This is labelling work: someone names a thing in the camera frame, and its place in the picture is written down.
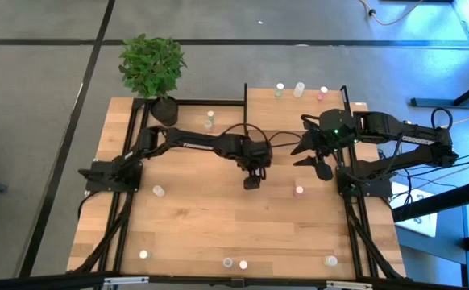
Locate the black desk frame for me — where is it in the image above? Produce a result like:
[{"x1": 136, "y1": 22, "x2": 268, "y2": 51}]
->
[{"x1": 410, "y1": 0, "x2": 469, "y2": 110}]

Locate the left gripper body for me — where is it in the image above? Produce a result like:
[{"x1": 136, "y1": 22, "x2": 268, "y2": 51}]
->
[{"x1": 238, "y1": 136, "x2": 274, "y2": 170}]

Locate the black right arm cable loop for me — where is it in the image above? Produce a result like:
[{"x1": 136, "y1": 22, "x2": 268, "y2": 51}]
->
[{"x1": 430, "y1": 106, "x2": 454, "y2": 130}]

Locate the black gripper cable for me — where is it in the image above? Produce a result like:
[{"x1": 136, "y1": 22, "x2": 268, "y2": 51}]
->
[
  {"x1": 220, "y1": 122, "x2": 304, "y2": 148},
  {"x1": 301, "y1": 114, "x2": 321, "y2": 130}
]

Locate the beige floor cable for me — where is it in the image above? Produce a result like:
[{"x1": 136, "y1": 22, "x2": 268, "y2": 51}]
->
[{"x1": 358, "y1": 0, "x2": 424, "y2": 27}]

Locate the silver bracket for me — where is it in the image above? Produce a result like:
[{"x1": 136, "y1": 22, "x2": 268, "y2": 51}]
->
[
  {"x1": 325, "y1": 280, "x2": 374, "y2": 290},
  {"x1": 102, "y1": 275, "x2": 150, "y2": 288}
]

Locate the black side table frame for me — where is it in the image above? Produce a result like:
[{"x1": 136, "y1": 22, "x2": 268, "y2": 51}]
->
[{"x1": 391, "y1": 176, "x2": 469, "y2": 290}]

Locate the white printed sheet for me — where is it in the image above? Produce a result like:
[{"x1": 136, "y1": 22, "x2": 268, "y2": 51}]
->
[{"x1": 390, "y1": 183, "x2": 438, "y2": 238}]

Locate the wooden shelf black frame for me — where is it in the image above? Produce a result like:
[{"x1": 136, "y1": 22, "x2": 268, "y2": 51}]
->
[{"x1": 243, "y1": 82, "x2": 356, "y2": 147}]

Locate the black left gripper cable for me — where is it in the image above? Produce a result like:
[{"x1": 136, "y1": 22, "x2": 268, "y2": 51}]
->
[{"x1": 220, "y1": 122, "x2": 304, "y2": 148}]

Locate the black crossbar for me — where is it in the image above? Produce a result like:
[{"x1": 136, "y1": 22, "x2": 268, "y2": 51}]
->
[{"x1": 0, "y1": 270, "x2": 469, "y2": 290}]

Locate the black aluminium table frame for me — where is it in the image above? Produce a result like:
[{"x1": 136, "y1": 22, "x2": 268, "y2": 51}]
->
[{"x1": 67, "y1": 96, "x2": 407, "y2": 281}]

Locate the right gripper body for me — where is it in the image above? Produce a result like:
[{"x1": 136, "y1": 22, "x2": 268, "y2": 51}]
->
[{"x1": 309, "y1": 124, "x2": 342, "y2": 160}]

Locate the green plant in black pot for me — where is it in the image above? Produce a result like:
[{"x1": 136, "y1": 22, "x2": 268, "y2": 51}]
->
[{"x1": 118, "y1": 33, "x2": 189, "y2": 127}]

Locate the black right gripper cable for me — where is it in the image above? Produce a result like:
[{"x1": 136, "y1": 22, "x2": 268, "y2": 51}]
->
[{"x1": 301, "y1": 114, "x2": 321, "y2": 130}]

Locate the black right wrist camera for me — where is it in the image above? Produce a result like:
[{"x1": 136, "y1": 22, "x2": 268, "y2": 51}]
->
[{"x1": 315, "y1": 159, "x2": 334, "y2": 182}]

